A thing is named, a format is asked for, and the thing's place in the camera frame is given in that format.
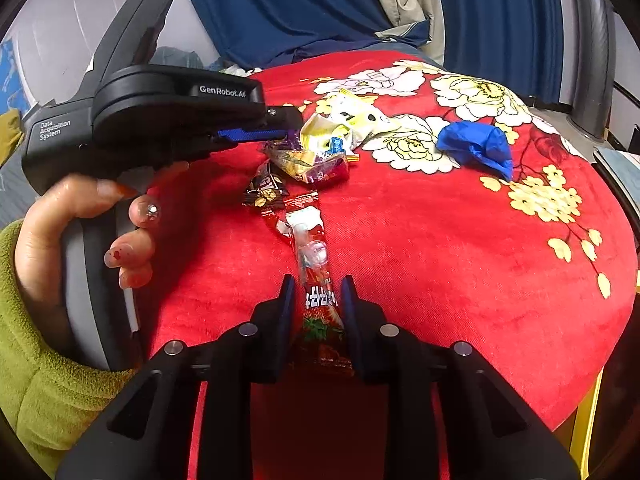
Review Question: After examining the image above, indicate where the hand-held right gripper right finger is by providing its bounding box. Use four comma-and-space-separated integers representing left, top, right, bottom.
340, 275, 583, 480

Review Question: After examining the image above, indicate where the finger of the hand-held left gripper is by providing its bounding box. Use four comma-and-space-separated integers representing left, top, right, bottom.
261, 104, 305, 135
189, 128, 291, 162

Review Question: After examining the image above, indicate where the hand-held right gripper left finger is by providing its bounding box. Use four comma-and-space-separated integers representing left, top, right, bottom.
55, 274, 297, 480

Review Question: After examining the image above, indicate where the red stick snack wrapper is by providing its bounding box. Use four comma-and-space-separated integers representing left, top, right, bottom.
262, 205, 356, 378

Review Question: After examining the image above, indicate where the person's left forearm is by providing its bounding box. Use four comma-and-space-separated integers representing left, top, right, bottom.
0, 220, 146, 478

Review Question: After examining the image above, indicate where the person's left hand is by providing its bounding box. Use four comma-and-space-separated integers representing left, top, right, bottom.
14, 160, 191, 361

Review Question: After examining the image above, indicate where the yellow white snack wrapper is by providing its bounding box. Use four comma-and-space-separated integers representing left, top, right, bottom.
300, 112, 361, 156

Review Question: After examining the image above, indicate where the brown snack wrapper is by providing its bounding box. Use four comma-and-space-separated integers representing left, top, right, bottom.
242, 160, 293, 211

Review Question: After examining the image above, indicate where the white yellow printed wrapper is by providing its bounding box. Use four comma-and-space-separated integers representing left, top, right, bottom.
325, 87, 396, 141

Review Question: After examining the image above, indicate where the red striped candy wrapper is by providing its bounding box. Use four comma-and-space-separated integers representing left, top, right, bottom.
282, 191, 321, 211

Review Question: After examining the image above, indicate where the red floral blanket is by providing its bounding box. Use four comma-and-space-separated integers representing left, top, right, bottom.
135, 50, 638, 480

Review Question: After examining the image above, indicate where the blue curtain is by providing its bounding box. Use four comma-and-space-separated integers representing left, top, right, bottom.
174, 0, 391, 68
432, 0, 566, 106

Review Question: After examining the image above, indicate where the navy striped bedding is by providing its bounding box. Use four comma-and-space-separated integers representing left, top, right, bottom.
375, 20, 433, 53

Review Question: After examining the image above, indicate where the blue crumpled plastic bag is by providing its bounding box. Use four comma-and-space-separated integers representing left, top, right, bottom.
436, 120, 514, 182

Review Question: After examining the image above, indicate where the marble top coffee table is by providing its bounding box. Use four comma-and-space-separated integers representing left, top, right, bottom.
592, 147, 640, 221

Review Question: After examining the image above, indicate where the silver tower air conditioner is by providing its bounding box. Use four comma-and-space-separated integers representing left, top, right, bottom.
565, 0, 616, 141

